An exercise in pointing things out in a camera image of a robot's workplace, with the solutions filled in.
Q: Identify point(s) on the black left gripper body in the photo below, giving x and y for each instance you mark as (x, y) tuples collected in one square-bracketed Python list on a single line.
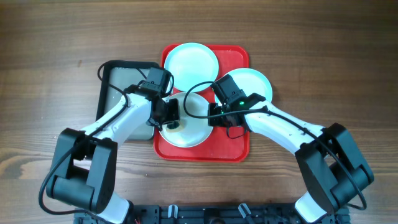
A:
[(168, 112)]

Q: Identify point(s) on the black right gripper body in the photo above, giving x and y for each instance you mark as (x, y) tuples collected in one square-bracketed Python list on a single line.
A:
[(222, 121)]

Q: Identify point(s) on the green yellow sponge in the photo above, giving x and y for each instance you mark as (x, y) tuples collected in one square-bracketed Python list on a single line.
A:
[(173, 127)]

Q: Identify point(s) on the white plate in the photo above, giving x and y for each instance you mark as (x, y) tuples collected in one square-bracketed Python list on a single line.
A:
[(194, 131)]

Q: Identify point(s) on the light blue plate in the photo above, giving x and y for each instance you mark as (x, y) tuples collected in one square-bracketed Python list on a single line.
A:
[(250, 81)]

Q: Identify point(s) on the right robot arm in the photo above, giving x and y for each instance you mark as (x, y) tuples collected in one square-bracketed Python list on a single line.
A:
[(332, 166)]

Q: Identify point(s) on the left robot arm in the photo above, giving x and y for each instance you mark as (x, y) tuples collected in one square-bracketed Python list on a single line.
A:
[(83, 170)]

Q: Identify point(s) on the red plastic tray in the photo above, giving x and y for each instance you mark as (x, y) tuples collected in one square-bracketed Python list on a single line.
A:
[(223, 145)]

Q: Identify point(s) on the black water tray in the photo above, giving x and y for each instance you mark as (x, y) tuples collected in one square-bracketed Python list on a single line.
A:
[(122, 74)]

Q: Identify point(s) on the mint plate back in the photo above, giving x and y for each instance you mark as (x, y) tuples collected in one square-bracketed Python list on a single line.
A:
[(191, 64)]

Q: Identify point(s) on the black base frame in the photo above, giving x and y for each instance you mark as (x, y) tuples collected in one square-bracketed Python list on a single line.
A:
[(278, 213)]

